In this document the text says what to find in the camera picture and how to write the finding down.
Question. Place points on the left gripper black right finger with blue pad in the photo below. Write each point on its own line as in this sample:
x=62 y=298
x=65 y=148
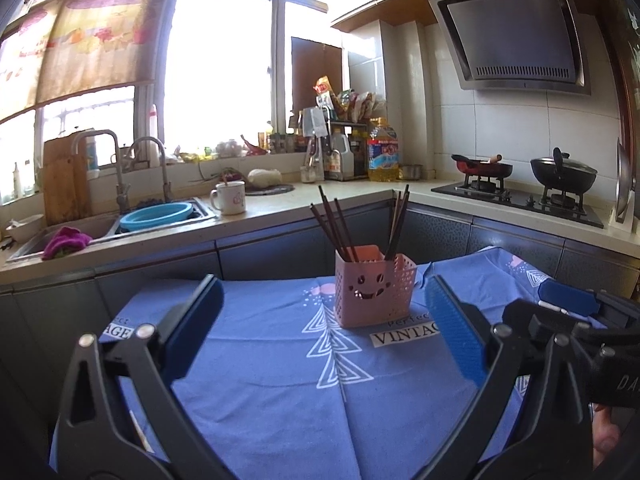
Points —
x=529 y=418

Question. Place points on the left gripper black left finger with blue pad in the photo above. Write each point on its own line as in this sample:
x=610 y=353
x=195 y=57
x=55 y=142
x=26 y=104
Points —
x=96 y=436

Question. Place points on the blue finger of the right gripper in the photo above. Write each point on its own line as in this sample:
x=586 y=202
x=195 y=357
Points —
x=568 y=298

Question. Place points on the person's hand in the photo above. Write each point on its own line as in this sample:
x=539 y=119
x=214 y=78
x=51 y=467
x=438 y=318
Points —
x=605 y=433

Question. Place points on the black gas stove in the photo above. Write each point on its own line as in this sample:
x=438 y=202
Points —
x=554 y=203

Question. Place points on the dark cabinet fronts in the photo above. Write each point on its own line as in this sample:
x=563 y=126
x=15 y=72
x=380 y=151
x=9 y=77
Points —
x=46 y=304

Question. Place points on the steel pot lid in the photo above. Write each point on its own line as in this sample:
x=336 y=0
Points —
x=624 y=186

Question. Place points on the black wok with lid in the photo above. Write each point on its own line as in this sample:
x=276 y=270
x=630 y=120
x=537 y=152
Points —
x=562 y=173

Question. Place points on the pink plastic utensil holder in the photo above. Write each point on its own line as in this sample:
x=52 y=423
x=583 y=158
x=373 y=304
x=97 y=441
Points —
x=370 y=290

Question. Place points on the brown chopstick right group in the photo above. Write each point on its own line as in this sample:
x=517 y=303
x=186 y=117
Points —
x=393 y=225

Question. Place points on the dark chopstick left inner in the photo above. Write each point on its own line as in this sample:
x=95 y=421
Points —
x=352 y=253

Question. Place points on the blue patterned tablecloth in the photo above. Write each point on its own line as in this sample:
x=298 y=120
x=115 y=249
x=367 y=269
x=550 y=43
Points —
x=280 y=390

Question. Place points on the red frying pan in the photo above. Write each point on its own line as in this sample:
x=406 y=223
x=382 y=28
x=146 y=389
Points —
x=478 y=168

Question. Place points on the dark chopstick right group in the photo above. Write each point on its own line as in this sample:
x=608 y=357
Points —
x=400 y=223

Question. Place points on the dark chopstick left outer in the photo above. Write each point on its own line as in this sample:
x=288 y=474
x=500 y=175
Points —
x=326 y=227

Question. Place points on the magenta cloth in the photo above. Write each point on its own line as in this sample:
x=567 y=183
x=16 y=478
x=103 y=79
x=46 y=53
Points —
x=64 y=242

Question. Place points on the steel sink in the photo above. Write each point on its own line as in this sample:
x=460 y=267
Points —
x=106 y=227

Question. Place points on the dark chopstick left tall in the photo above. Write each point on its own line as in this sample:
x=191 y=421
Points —
x=331 y=219

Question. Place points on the blue plastic basin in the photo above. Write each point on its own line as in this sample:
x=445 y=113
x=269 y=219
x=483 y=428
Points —
x=157 y=215

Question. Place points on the white bowl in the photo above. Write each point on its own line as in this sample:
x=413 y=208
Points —
x=25 y=229

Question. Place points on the cooking oil bottle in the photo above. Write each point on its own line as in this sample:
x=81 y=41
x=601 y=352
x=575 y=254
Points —
x=383 y=152

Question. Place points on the steel faucet right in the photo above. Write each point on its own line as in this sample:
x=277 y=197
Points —
x=157 y=158

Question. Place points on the wooden cutting board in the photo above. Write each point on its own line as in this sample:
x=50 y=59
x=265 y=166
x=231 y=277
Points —
x=65 y=188

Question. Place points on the white floral mug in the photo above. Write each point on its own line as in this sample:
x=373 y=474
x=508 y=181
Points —
x=228 y=198

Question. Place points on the spice rack with bottles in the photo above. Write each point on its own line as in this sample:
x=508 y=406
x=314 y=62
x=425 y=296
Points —
x=358 y=135

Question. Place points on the white jug bottle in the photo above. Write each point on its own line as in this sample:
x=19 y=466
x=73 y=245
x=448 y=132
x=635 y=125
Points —
x=341 y=160

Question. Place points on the dark round trivet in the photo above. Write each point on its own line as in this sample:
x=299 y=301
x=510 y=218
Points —
x=270 y=190

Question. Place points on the steel range hood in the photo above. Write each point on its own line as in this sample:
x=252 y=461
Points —
x=514 y=44

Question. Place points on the white radish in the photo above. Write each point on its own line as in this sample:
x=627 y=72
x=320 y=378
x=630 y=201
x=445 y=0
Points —
x=264 y=178

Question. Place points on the snack packets pile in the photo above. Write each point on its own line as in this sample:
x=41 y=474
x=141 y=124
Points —
x=348 y=105

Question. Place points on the garlic bulbs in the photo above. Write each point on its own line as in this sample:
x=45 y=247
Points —
x=228 y=149

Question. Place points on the steel cleaver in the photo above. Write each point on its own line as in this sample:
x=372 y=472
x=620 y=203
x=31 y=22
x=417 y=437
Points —
x=314 y=123

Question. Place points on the red chili pepper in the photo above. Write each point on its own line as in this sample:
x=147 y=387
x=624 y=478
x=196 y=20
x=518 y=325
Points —
x=252 y=149

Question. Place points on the brown board at window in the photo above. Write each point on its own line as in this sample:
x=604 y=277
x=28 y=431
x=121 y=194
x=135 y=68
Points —
x=311 y=61

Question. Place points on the patterned window blind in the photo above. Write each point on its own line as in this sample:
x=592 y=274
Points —
x=63 y=48

